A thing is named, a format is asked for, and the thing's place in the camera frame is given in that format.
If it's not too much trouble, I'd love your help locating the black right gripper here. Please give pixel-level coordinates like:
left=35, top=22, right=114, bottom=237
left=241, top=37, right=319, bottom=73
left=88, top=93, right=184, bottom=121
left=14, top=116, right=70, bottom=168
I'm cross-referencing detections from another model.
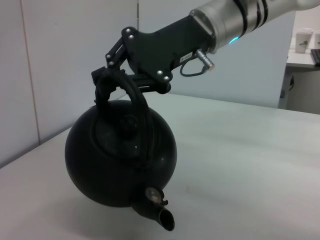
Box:
left=91, top=11, right=217, bottom=95

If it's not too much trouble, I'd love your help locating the black round teapot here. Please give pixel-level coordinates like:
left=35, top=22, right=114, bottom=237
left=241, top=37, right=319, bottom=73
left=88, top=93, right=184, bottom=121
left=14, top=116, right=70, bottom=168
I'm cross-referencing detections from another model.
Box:
left=64, top=68, right=179, bottom=232

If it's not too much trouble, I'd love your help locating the white background desk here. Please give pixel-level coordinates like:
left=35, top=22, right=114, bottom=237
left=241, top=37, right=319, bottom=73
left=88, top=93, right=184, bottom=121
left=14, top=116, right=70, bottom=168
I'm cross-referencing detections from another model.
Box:
left=284, top=48, right=320, bottom=73

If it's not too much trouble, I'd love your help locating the black keyboard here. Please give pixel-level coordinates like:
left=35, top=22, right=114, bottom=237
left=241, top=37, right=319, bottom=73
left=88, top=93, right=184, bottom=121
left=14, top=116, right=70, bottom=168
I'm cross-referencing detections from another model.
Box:
left=310, top=48, right=320, bottom=66

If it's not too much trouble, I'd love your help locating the right gripper cable with plugs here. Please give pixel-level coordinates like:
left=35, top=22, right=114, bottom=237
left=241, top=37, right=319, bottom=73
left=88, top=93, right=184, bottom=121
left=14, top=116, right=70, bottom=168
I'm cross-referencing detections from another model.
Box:
left=179, top=49, right=216, bottom=77

